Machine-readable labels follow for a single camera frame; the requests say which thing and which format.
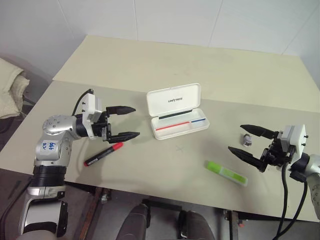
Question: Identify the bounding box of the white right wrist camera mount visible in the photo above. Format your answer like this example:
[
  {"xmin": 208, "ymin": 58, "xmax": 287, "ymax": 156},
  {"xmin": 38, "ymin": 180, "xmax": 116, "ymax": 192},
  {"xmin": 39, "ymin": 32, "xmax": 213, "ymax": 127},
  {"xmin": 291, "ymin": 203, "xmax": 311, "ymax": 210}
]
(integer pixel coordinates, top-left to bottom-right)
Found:
[{"xmin": 278, "ymin": 124, "xmax": 309, "ymax": 161}]

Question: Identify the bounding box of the dark rounded robot leg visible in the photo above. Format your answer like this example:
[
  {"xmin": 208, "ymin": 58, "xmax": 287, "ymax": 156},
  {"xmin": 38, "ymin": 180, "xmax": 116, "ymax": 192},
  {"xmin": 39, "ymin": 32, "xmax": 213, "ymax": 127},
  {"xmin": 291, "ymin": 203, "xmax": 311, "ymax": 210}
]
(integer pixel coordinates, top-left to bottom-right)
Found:
[
  {"xmin": 119, "ymin": 203, "xmax": 152, "ymax": 240},
  {"xmin": 178, "ymin": 209, "xmax": 217, "ymax": 240}
]

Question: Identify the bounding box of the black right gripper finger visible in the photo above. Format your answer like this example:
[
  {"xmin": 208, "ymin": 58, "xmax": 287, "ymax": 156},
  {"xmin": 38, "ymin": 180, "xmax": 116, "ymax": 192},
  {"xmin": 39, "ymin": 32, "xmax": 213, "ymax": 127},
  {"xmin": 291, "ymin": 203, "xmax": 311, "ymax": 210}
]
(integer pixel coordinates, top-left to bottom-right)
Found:
[
  {"xmin": 227, "ymin": 146, "xmax": 262, "ymax": 168},
  {"xmin": 239, "ymin": 124, "xmax": 280, "ymax": 140}
]

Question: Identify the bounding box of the green highlighter pen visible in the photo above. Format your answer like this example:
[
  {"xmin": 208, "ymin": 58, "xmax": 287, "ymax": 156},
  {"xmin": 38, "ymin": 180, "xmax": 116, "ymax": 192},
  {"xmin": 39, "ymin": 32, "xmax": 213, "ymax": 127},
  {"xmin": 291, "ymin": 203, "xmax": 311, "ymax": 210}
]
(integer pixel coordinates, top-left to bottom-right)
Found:
[{"xmin": 205, "ymin": 160, "xmax": 249, "ymax": 187}]

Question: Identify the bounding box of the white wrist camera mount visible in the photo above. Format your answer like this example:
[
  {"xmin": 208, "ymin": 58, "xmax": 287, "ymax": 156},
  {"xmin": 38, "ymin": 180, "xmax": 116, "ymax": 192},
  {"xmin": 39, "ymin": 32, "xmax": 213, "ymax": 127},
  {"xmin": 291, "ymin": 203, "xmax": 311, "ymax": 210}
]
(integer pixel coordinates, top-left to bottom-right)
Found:
[
  {"xmin": 81, "ymin": 92, "xmax": 103, "ymax": 139},
  {"xmin": 278, "ymin": 124, "xmax": 309, "ymax": 161}
]

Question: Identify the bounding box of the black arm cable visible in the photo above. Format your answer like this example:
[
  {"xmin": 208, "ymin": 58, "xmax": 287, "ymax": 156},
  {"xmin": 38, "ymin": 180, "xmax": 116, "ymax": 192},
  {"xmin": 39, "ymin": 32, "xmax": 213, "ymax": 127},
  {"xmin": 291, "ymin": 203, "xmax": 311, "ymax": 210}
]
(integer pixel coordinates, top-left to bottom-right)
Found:
[
  {"xmin": 272, "ymin": 159, "xmax": 310, "ymax": 240},
  {"xmin": 72, "ymin": 87, "xmax": 95, "ymax": 117}
]

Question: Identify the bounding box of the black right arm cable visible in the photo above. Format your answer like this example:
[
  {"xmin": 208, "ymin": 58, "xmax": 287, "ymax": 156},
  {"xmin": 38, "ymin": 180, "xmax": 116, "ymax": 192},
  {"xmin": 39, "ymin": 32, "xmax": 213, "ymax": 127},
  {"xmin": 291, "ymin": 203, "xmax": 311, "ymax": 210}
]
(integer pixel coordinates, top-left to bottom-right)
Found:
[{"xmin": 272, "ymin": 159, "xmax": 310, "ymax": 240}]

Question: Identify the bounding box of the rusty metal table frame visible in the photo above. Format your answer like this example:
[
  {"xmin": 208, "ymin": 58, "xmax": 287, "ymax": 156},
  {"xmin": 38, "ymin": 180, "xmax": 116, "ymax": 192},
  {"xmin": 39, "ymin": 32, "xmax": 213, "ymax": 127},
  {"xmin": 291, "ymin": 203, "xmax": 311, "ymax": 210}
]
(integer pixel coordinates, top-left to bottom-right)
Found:
[{"xmin": 77, "ymin": 186, "xmax": 320, "ymax": 240}]

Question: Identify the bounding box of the white pen case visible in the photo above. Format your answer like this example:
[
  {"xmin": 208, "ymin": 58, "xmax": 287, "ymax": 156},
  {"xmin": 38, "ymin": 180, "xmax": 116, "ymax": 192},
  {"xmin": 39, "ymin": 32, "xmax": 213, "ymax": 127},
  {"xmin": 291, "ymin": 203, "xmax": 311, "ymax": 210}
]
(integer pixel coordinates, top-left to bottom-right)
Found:
[{"xmin": 146, "ymin": 82, "xmax": 210, "ymax": 141}]

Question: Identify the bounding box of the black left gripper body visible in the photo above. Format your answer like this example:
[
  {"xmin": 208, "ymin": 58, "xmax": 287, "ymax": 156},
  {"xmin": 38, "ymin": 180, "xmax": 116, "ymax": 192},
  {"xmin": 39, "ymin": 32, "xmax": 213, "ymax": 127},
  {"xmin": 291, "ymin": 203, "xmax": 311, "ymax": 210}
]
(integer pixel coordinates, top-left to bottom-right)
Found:
[{"xmin": 90, "ymin": 110, "xmax": 113, "ymax": 144}]

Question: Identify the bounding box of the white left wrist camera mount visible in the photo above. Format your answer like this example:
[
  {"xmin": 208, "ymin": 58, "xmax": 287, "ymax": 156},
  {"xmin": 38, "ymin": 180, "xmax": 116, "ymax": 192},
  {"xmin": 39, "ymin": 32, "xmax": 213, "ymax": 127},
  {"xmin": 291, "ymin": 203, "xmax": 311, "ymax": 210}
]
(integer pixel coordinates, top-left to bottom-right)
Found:
[{"xmin": 81, "ymin": 92, "xmax": 103, "ymax": 139}]

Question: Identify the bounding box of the beige cloth bundle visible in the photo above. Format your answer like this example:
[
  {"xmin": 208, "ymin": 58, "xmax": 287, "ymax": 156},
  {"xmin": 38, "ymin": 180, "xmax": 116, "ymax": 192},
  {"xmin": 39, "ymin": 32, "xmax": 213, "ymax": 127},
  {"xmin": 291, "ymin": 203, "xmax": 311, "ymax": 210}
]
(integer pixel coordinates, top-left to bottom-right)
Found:
[{"xmin": 0, "ymin": 57, "xmax": 30, "ymax": 120}]

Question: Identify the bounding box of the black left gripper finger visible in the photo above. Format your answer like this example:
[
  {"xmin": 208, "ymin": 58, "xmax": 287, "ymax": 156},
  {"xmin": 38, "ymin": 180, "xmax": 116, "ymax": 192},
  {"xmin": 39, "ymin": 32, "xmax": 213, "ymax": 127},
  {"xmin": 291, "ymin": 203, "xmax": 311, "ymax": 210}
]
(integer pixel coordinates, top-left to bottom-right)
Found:
[
  {"xmin": 106, "ymin": 105, "xmax": 137, "ymax": 117},
  {"xmin": 109, "ymin": 131, "xmax": 141, "ymax": 144}
]

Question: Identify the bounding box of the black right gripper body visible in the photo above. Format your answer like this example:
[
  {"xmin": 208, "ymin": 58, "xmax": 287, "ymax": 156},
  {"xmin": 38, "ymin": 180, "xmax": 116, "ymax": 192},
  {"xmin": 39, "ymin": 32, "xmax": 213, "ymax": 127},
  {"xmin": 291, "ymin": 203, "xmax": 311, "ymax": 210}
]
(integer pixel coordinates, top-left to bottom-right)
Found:
[{"xmin": 259, "ymin": 138, "xmax": 296, "ymax": 173}]

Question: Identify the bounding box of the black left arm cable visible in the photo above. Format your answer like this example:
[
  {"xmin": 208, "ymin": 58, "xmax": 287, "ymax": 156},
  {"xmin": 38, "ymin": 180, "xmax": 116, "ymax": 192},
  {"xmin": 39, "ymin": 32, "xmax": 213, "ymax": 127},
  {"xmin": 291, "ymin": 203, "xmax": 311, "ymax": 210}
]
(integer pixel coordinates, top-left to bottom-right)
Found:
[{"xmin": 72, "ymin": 87, "xmax": 95, "ymax": 117}]

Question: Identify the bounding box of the red and black marker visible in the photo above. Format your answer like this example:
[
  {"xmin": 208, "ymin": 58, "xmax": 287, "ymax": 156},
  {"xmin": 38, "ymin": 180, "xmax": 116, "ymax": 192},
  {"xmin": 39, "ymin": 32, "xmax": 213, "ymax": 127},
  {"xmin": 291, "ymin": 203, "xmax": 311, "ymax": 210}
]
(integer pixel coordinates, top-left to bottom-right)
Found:
[{"xmin": 83, "ymin": 141, "xmax": 125, "ymax": 168}]

